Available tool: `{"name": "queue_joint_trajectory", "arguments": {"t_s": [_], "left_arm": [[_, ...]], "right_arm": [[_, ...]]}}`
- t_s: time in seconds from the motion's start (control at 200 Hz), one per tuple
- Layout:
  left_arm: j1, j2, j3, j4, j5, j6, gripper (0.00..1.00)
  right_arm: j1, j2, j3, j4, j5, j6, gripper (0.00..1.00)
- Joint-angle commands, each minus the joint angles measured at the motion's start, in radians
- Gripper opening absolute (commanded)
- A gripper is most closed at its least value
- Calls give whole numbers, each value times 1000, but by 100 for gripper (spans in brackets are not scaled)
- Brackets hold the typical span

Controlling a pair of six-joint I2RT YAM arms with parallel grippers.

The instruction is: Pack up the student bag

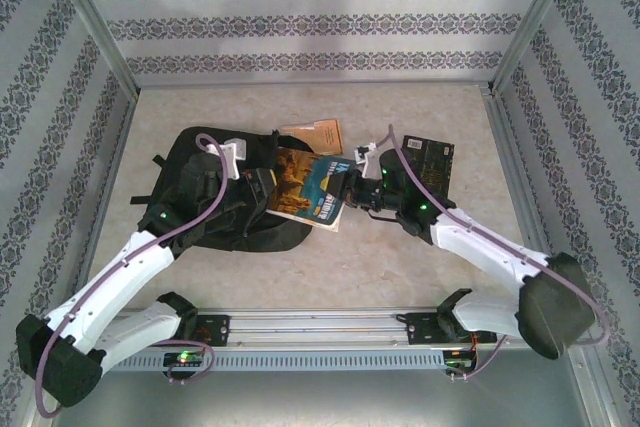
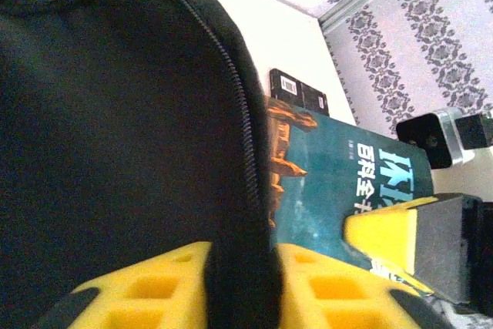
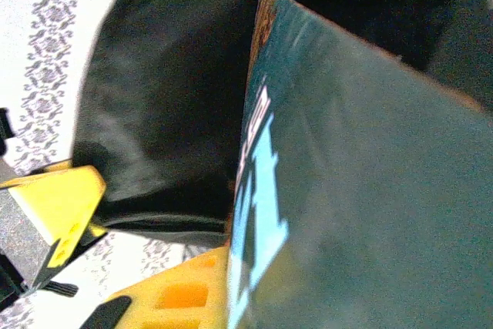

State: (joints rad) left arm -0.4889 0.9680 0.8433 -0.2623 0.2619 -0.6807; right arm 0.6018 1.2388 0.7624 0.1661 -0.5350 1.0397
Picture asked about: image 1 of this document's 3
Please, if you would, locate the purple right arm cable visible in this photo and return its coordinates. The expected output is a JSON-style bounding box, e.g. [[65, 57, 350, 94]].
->
[[385, 124, 611, 382]]

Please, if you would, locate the left controller board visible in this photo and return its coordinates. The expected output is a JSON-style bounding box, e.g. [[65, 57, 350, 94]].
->
[[163, 350, 206, 368]]

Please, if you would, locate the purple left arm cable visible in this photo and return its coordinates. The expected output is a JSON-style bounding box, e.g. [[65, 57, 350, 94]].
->
[[34, 132, 229, 419]]

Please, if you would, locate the aluminium left frame post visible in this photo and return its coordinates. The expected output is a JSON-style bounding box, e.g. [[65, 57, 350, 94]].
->
[[42, 0, 140, 96]]

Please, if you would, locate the grey slotted cable duct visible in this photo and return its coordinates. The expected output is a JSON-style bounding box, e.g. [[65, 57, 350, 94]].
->
[[107, 349, 446, 373]]

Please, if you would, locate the black book with barcode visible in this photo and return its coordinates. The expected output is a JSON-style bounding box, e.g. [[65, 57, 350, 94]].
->
[[402, 135, 456, 197]]

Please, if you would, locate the controller board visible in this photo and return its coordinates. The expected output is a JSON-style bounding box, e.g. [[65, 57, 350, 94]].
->
[[163, 350, 206, 368], [443, 348, 476, 373]]

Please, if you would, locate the blue and yellow picture book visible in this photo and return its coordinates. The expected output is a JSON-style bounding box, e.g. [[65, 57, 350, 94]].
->
[[264, 146, 354, 234]]

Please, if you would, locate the aluminium right frame post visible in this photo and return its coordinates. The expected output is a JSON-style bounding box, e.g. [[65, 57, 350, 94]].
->
[[492, 0, 585, 96]]

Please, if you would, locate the right controller board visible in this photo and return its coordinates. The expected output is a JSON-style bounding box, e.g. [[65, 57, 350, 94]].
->
[[443, 348, 476, 373]]

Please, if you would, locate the aluminium frame post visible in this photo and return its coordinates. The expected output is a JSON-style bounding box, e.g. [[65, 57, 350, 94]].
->
[[42, 0, 140, 96], [492, 0, 585, 96]]

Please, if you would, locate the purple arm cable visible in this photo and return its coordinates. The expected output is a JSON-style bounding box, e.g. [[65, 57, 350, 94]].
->
[[34, 132, 229, 419], [385, 124, 611, 382]]

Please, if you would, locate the aluminium right side rail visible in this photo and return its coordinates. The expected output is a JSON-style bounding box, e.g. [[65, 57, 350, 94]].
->
[[479, 86, 571, 308]]

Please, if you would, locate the book with gold ornament cover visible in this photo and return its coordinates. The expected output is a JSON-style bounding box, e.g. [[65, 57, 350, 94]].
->
[[279, 118, 346, 156]]

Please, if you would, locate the black student bag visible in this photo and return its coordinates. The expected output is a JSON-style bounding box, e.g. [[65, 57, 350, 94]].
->
[[130, 124, 321, 256]]

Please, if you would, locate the aluminium back frame rail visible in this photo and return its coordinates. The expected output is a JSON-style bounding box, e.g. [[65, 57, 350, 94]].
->
[[135, 77, 496, 91]]

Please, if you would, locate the aluminium left side rail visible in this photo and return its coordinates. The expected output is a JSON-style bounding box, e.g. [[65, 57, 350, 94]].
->
[[67, 91, 139, 313]]

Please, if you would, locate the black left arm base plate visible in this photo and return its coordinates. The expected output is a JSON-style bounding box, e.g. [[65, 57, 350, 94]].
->
[[187, 314, 232, 348]]

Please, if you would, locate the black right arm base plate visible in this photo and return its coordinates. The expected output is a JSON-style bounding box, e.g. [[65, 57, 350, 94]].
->
[[404, 311, 496, 348]]

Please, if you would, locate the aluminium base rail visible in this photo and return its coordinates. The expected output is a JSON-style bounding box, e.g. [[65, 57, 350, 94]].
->
[[114, 310, 586, 348]]

